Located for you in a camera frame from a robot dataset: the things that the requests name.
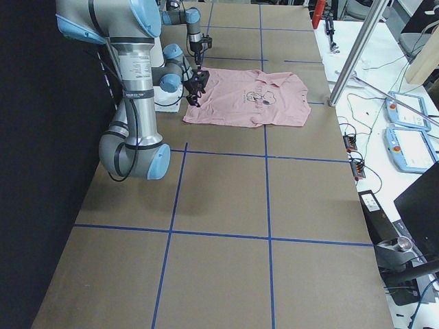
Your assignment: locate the white pillar with base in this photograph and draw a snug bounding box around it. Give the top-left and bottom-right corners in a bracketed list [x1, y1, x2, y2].
[150, 38, 183, 113]

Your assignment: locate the black monitor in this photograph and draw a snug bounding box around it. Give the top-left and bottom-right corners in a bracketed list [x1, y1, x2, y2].
[394, 163, 438, 256]

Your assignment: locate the orange black connector block far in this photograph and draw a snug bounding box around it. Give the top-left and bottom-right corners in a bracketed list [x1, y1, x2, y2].
[343, 134, 357, 153]

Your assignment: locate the black box with label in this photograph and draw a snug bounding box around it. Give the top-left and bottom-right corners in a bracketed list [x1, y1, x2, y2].
[359, 190, 412, 252]

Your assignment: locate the pink Snoopy t-shirt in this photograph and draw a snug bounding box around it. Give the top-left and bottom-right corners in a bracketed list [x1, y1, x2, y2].
[183, 68, 311, 127]

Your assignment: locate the orange black connector block near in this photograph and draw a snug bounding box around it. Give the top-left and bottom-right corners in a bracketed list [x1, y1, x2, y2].
[350, 159, 366, 181]

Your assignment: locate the blue teach pendant far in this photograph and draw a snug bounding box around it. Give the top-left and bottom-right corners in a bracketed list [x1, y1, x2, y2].
[385, 90, 431, 132]

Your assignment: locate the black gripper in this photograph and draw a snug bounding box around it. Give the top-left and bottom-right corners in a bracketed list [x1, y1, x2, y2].
[185, 70, 210, 107]
[190, 41, 202, 70]

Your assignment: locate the metal reacher grabber tool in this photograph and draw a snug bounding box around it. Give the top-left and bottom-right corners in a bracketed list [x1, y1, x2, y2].
[348, 72, 438, 126]

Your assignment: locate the blue teach pendant near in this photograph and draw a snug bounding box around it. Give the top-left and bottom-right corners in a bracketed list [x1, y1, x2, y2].
[384, 125, 438, 174]

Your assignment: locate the red cylinder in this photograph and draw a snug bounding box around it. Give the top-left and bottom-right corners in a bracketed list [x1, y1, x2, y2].
[311, 0, 327, 29]

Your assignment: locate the black clamp pole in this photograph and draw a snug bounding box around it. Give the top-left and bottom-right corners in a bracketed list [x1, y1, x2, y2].
[325, 17, 340, 54]

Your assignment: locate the orange black connector block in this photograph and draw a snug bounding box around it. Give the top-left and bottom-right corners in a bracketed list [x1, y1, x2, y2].
[350, 159, 366, 181]
[343, 134, 357, 153]

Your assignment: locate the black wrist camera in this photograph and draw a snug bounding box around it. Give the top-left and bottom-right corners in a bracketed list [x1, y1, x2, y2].
[201, 34, 213, 52]

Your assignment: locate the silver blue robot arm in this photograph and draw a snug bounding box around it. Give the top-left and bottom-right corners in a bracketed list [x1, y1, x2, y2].
[56, 1, 212, 182]
[161, 1, 204, 69]

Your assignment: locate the aluminium frame post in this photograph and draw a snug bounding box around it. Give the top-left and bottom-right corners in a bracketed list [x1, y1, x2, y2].
[329, 0, 388, 106]

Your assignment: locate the blue teach pendant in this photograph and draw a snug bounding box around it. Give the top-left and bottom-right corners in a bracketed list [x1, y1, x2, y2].
[385, 90, 431, 132]
[384, 125, 438, 174]

